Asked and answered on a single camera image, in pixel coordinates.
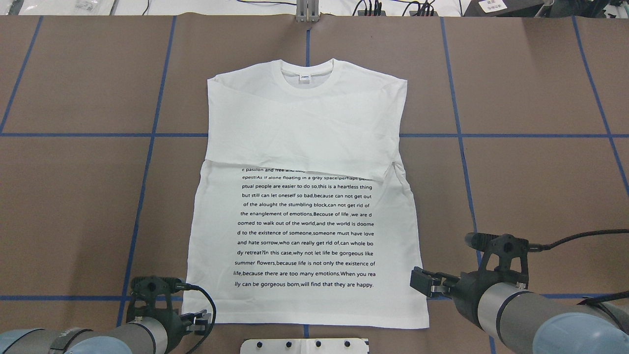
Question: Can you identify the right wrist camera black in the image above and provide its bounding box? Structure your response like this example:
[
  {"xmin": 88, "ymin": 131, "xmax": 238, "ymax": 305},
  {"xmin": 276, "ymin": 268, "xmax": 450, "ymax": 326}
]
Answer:
[{"xmin": 465, "ymin": 233, "xmax": 543, "ymax": 289}]

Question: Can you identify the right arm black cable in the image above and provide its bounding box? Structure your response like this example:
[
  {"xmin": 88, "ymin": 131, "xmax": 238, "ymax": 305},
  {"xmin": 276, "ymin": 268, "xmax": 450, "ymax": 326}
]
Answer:
[{"xmin": 528, "ymin": 229, "xmax": 629, "ymax": 308}]

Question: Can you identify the clear plastic bag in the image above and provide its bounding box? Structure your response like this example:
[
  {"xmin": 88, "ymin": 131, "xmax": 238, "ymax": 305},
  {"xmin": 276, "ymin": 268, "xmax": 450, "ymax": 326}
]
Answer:
[{"xmin": 19, "ymin": 0, "xmax": 116, "ymax": 16}]

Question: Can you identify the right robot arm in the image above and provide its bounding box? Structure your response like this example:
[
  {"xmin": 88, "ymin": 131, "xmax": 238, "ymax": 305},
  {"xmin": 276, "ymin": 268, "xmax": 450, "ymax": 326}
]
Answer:
[{"xmin": 410, "ymin": 267, "xmax": 629, "ymax": 354}]

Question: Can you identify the brown table mat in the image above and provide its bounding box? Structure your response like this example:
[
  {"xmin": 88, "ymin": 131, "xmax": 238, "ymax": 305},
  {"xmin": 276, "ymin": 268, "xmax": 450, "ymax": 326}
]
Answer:
[{"xmin": 1, "ymin": 13, "xmax": 628, "ymax": 354}]

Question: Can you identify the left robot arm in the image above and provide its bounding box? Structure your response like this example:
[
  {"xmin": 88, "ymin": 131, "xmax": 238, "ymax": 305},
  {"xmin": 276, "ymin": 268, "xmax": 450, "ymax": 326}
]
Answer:
[{"xmin": 0, "ymin": 310, "xmax": 210, "ymax": 354}]

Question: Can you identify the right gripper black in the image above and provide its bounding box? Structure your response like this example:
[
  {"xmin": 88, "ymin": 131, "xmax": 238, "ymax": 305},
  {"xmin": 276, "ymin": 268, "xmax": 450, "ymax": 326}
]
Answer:
[{"xmin": 410, "ymin": 267, "xmax": 497, "ymax": 325}]

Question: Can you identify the white pillar with base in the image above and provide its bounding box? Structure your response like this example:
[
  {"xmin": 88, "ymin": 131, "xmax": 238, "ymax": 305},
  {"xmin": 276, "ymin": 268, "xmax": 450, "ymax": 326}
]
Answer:
[{"xmin": 240, "ymin": 338, "xmax": 370, "ymax": 354}]

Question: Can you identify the aluminium frame post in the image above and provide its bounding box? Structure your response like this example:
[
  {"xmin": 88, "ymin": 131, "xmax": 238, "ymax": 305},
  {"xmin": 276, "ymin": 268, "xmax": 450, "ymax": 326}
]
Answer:
[{"xmin": 296, "ymin": 0, "xmax": 320, "ymax": 23}]

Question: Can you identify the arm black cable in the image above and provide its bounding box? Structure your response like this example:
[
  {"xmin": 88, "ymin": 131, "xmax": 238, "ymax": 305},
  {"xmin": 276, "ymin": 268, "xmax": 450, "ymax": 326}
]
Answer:
[
  {"xmin": 528, "ymin": 229, "xmax": 629, "ymax": 308},
  {"xmin": 184, "ymin": 284, "xmax": 218, "ymax": 354}
]

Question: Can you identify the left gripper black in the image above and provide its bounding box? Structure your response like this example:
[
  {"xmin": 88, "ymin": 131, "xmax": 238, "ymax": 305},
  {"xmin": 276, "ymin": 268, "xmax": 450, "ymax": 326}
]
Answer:
[{"xmin": 147, "ymin": 309, "xmax": 213, "ymax": 352}]

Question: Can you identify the black box with label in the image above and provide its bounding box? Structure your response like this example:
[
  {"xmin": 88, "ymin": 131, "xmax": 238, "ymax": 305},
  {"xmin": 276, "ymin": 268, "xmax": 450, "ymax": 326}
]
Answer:
[{"xmin": 463, "ymin": 0, "xmax": 555, "ymax": 18}]

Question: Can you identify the white long-sleeve printed shirt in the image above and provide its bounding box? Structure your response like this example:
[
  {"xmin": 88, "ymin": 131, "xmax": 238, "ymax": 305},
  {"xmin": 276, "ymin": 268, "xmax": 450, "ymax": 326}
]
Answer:
[{"xmin": 186, "ymin": 59, "xmax": 429, "ymax": 329}]

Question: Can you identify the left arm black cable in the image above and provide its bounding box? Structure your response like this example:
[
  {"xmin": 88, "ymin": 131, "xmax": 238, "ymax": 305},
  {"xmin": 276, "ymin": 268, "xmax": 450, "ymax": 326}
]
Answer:
[{"xmin": 184, "ymin": 284, "xmax": 218, "ymax": 354}]

